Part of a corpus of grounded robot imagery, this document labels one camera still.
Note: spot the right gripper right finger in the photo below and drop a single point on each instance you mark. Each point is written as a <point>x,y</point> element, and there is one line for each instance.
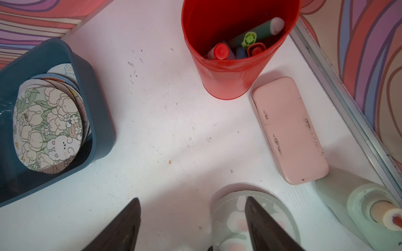
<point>265,233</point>

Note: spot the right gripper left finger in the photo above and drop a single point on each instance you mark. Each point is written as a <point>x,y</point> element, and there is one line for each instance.
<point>121,234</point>

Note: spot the white green animal coaster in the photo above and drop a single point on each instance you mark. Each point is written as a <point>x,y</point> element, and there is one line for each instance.
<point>47,129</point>

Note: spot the white floral green coaster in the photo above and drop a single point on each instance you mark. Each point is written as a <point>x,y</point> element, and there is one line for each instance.
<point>68,89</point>

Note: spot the blue denim bear car coaster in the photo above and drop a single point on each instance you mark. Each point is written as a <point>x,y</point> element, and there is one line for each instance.
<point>59,77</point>

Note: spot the white butterfly star coaster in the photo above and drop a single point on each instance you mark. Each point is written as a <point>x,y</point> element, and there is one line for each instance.
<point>65,70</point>

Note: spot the teal plastic storage box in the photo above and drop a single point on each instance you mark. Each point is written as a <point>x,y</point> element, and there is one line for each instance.
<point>17,181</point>

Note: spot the pale green small device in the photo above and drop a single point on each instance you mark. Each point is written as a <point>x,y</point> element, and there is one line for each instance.
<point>366,209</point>

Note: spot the pink flat case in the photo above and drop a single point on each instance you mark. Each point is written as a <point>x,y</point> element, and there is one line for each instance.
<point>290,133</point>

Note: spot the blue marker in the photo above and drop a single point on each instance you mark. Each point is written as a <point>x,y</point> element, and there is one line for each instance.
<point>241,53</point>

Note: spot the green capped marker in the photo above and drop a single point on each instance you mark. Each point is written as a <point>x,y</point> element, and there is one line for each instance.
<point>268,29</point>

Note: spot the red cup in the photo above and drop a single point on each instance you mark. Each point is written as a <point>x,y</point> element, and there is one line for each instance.
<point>207,23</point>

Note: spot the red ring capped marker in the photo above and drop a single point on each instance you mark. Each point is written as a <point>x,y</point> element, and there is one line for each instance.
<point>256,49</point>

